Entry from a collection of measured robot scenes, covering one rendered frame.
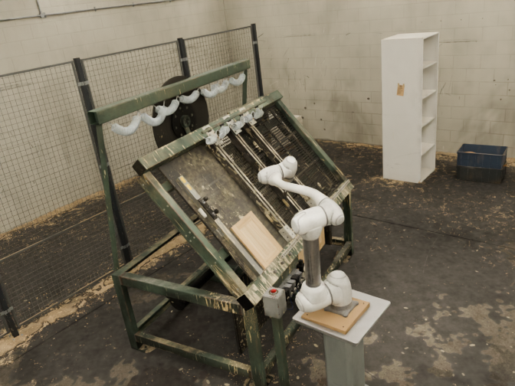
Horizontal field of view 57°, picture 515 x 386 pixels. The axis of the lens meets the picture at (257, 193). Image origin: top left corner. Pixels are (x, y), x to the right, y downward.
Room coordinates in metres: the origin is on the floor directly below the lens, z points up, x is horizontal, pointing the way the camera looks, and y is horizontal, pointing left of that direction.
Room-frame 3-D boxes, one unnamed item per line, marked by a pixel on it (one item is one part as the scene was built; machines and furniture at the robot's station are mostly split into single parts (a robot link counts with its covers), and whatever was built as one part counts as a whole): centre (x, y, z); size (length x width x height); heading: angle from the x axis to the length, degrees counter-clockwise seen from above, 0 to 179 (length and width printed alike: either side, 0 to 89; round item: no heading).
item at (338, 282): (2.69, -0.46, 0.94); 0.18 x 0.16 x 0.22; 111
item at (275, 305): (2.75, -0.02, 0.84); 0.12 x 0.12 x 0.18; 59
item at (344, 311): (2.71, -0.49, 0.80); 0.22 x 0.18 x 0.06; 138
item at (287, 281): (3.16, -0.19, 0.69); 0.50 x 0.14 x 0.24; 149
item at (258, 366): (4.08, 0.16, 0.41); 2.20 x 1.38 x 0.83; 149
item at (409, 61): (6.77, -2.36, 1.03); 0.61 x 0.58 x 2.05; 138
